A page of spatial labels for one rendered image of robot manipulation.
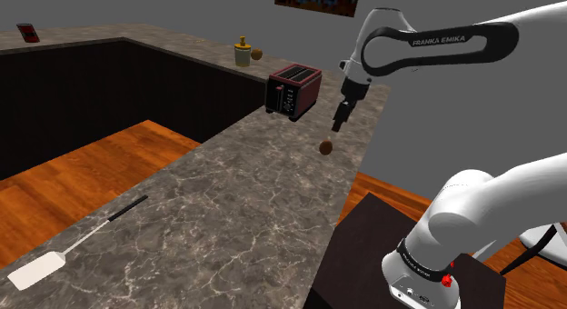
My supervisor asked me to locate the dark patterned wall picture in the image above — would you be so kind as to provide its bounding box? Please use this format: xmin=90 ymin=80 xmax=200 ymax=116
xmin=274 ymin=0 xmax=363 ymax=19

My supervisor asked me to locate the red and black toaster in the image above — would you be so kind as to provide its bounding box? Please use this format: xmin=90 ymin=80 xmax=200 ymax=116
xmin=264 ymin=63 xmax=323 ymax=123

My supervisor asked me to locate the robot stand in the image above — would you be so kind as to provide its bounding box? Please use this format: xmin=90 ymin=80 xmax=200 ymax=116
xmin=303 ymin=192 xmax=507 ymax=309

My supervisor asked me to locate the white spatula with black handle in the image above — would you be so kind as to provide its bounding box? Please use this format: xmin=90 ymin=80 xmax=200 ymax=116
xmin=6 ymin=194 xmax=150 ymax=292

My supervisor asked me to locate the red and black box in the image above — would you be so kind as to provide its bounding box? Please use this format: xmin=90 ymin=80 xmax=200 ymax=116
xmin=15 ymin=23 xmax=42 ymax=45

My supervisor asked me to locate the yellow soap dispenser bottle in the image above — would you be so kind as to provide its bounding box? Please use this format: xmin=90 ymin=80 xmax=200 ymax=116
xmin=234 ymin=35 xmax=253 ymax=68

